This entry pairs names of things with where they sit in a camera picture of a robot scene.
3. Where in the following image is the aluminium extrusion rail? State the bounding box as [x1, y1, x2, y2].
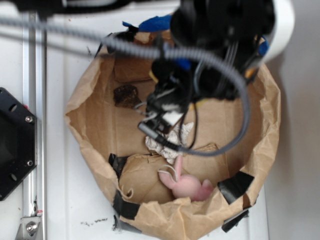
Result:
[21, 9, 48, 240]

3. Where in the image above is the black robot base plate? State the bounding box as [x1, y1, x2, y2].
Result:
[0, 87, 37, 201]

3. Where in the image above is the crumpled white paper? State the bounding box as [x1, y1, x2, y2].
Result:
[145, 122, 195, 165]

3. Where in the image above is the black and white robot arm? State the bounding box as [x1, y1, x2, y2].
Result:
[0, 0, 295, 117]

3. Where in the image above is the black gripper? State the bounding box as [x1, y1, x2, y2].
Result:
[151, 43, 258, 112]

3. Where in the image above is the green and yellow sponge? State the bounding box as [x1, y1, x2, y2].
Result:
[149, 70, 208, 111]

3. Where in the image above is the metal corner bracket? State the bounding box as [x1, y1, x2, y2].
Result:
[15, 216, 43, 240]

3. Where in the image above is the white plastic tray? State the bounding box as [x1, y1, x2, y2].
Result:
[46, 0, 269, 240]

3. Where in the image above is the brown rock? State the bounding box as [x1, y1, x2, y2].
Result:
[113, 84, 142, 109]

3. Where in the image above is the pink plush bunny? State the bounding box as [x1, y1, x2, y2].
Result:
[157, 155, 214, 202]

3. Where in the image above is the brown paper bag bin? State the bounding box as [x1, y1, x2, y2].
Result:
[65, 47, 281, 240]

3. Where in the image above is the grey corrugated cable conduit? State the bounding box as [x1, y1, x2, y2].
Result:
[0, 15, 251, 157]

